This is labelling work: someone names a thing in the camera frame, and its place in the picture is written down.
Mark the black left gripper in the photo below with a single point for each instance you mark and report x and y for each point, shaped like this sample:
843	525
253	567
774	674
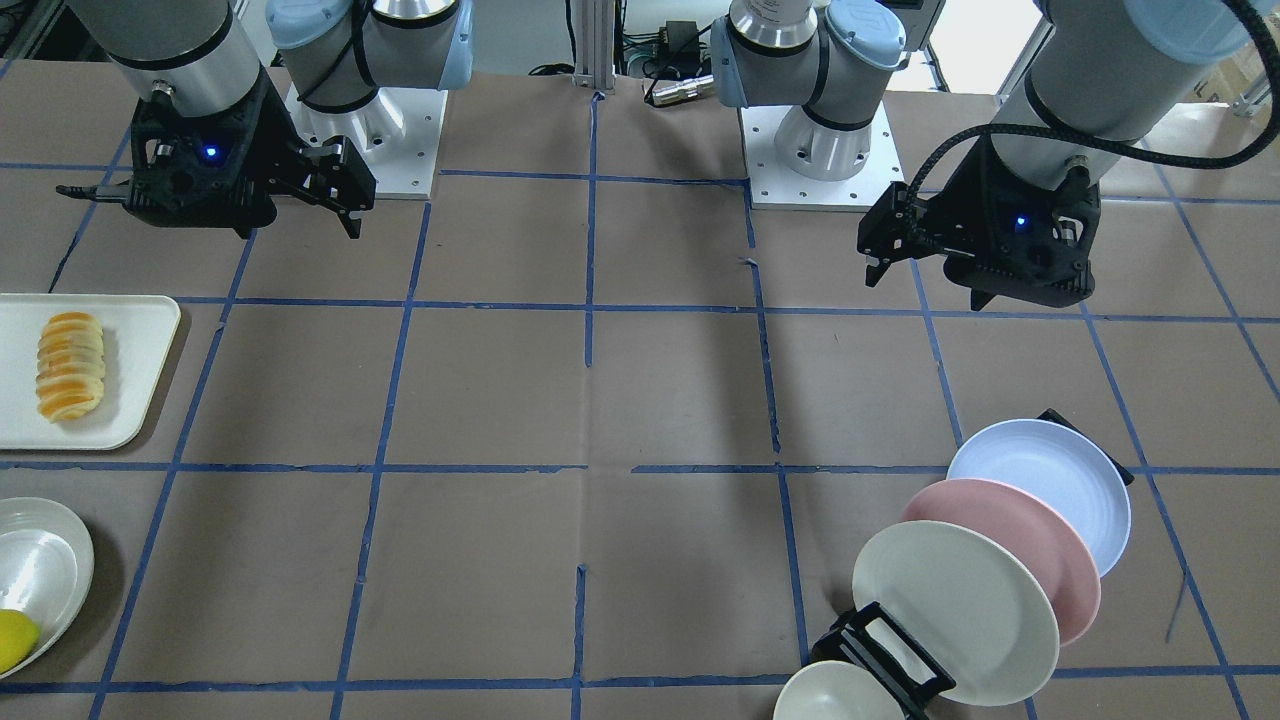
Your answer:
966	205

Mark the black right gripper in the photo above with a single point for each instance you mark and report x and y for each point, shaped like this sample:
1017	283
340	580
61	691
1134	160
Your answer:
277	142

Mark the blue plate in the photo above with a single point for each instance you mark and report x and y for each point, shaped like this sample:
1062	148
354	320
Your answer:
1061	467

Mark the striped bread roll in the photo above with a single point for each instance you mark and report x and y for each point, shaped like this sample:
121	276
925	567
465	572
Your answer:
71	367

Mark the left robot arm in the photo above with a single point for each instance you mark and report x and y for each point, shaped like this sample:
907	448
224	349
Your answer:
1109	71

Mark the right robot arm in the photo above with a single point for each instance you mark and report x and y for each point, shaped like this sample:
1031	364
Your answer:
339	53

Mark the pink plate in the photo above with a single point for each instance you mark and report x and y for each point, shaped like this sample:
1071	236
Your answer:
1040	537

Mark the cream plate in rack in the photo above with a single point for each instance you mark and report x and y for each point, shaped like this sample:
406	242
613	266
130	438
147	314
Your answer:
969	603

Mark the cream plate with lemon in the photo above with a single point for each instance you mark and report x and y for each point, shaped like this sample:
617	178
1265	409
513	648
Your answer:
47	564

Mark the white rectangular tray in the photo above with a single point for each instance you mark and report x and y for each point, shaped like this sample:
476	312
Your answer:
138	334

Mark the silver cylindrical connector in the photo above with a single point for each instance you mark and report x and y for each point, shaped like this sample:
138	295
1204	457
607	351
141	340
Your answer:
680	92

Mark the black power adapter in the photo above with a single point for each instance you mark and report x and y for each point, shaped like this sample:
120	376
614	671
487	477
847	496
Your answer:
679	42

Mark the black dish rack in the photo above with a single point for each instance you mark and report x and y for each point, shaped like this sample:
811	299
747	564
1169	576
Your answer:
868	637

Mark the cardboard box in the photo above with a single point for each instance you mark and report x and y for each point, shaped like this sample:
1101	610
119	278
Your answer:
1230	78

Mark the cream bowl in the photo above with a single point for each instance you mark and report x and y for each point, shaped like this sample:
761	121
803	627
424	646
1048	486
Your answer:
835	690

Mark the yellow lemon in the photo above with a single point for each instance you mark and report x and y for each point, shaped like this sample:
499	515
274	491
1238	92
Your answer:
19	638

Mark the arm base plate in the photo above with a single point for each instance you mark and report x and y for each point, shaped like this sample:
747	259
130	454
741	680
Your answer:
776	184
400	150

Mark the aluminium frame post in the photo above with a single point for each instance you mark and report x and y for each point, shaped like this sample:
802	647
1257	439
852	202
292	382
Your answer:
594	29

